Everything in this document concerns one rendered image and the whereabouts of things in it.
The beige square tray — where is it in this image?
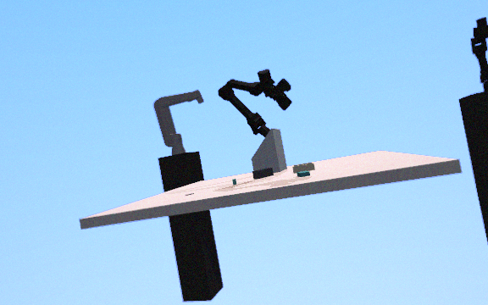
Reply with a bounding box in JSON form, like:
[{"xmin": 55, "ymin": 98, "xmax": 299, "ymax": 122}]
[{"xmin": 292, "ymin": 162, "xmax": 315, "ymax": 174}]

